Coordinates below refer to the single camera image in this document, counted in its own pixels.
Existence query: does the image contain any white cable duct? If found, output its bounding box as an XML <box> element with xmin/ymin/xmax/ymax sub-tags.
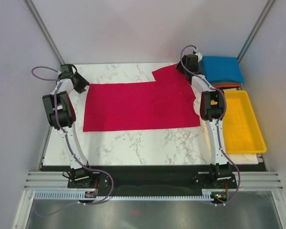
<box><xmin>34</xmin><ymin>190</ymin><xmax>227</xmax><ymax>201</ymax></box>

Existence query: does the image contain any red t-shirt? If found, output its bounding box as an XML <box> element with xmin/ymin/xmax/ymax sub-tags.
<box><xmin>83</xmin><ymin>65</ymin><xmax>200</xmax><ymax>132</ymax></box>

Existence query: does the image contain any blue folded t-shirt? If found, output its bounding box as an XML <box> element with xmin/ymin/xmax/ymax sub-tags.
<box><xmin>202</xmin><ymin>56</ymin><xmax>245</xmax><ymax>83</ymax></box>

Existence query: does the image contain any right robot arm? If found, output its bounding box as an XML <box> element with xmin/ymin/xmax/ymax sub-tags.
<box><xmin>176</xmin><ymin>54</ymin><xmax>232</xmax><ymax>188</ymax></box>

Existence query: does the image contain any purple cable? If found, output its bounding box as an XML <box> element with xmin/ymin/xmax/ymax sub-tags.
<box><xmin>180</xmin><ymin>45</ymin><xmax>241</xmax><ymax>207</ymax></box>
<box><xmin>31</xmin><ymin>66</ymin><xmax>114</xmax><ymax>218</ymax></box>

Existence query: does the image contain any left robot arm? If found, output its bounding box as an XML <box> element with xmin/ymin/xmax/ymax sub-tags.
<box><xmin>42</xmin><ymin>64</ymin><xmax>95</xmax><ymax>187</ymax></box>

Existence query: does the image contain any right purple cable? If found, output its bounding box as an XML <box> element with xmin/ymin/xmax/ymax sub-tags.
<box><xmin>180</xmin><ymin>45</ymin><xmax>241</xmax><ymax>207</ymax></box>

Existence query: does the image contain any yellow plastic tray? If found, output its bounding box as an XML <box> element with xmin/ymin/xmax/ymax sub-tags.
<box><xmin>223</xmin><ymin>90</ymin><xmax>267</xmax><ymax>154</ymax></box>

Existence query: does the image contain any left aluminium frame post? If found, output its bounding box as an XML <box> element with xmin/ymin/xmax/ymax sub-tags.
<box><xmin>23</xmin><ymin>0</ymin><xmax>65</xmax><ymax>65</ymax></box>

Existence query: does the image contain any right aluminium frame post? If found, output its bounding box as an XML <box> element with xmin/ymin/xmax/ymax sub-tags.
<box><xmin>237</xmin><ymin>0</ymin><xmax>276</xmax><ymax>63</ymax></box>

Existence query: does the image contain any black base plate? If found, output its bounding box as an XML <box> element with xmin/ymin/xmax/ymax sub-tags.
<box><xmin>39</xmin><ymin>164</ymin><xmax>267</xmax><ymax>198</ymax></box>

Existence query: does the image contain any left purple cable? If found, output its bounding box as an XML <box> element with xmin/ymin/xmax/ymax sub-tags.
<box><xmin>31</xmin><ymin>66</ymin><xmax>114</xmax><ymax>218</ymax></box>

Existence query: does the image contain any aluminium frame post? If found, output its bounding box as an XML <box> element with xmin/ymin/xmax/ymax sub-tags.
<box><xmin>23</xmin><ymin>0</ymin><xmax>65</xmax><ymax>65</ymax></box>
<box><xmin>237</xmin><ymin>0</ymin><xmax>276</xmax><ymax>63</ymax></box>

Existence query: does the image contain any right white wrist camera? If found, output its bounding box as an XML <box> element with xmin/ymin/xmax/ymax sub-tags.
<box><xmin>193</xmin><ymin>50</ymin><xmax>203</xmax><ymax>62</ymax></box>

